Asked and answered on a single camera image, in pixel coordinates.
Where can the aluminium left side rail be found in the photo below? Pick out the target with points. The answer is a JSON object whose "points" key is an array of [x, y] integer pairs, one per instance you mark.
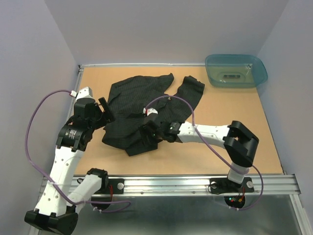
{"points": [[76, 89]]}

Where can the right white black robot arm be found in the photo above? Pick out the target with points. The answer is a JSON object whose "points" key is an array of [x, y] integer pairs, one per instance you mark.
{"points": [[239, 142]]}

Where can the black striped long sleeve shirt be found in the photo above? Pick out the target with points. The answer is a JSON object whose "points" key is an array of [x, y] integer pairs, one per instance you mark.
{"points": [[127, 99]]}

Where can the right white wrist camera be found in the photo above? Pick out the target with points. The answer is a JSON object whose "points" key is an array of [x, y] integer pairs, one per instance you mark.
{"points": [[149, 111]]}

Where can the teal translucent plastic bin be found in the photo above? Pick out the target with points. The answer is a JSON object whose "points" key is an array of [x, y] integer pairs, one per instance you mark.
{"points": [[235, 70]]}

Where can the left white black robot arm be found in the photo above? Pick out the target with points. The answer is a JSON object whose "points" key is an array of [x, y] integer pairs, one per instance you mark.
{"points": [[57, 210]]}

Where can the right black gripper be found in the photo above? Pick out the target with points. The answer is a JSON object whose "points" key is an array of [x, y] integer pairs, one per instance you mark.
{"points": [[145, 130]]}

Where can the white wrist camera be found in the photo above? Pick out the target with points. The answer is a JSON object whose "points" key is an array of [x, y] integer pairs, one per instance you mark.
{"points": [[85, 92], [149, 111]]}

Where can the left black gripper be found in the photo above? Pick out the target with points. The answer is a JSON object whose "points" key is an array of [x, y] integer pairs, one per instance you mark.
{"points": [[110, 116]]}

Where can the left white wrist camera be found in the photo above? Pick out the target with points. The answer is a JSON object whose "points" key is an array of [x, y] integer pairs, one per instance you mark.
{"points": [[85, 92]]}

